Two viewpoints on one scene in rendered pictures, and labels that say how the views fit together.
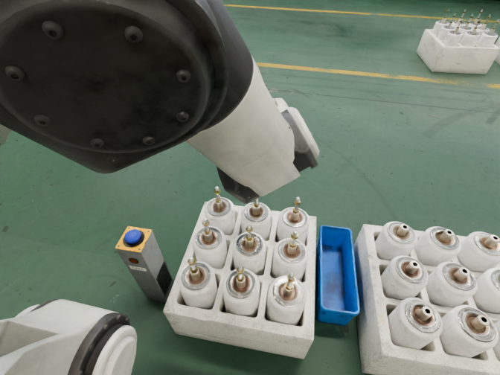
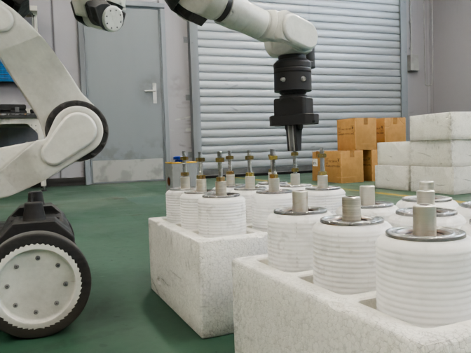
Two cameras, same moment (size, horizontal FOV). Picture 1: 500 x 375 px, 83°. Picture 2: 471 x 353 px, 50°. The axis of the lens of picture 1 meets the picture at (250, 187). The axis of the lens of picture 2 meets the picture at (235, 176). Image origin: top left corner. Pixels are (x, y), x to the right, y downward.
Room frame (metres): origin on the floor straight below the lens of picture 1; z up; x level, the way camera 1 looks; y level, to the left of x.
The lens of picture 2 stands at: (-0.22, -0.95, 0.34)
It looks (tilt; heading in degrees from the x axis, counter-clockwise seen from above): 3 degrees down; 57
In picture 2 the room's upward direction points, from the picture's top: 2 degrees counter-clockwise
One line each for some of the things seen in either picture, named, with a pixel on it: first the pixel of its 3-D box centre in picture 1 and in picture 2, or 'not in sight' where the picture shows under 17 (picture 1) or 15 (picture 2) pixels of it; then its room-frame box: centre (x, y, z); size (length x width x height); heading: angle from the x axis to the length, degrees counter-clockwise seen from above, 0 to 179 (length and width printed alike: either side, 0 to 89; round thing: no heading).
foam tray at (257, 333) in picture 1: (249, 271); (252, 258); (0.44, 0.00, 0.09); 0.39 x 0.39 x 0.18; 80
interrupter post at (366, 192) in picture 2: (412, 267); (367, 196); (0.36, -0.42, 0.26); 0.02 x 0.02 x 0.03
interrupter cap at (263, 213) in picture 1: (256, 212); (295, 185); (0.56, -0.02, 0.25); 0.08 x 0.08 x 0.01
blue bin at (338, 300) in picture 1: (333, 273); not in sight; (0.45, -0.28, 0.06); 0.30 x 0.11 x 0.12; 171
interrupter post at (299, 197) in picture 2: (424, 313); (300, 202); (0.25, -0.40, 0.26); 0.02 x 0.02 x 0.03
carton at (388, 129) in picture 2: not in sight; (386, 133); (3.80, 2.46, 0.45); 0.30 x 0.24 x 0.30; 75
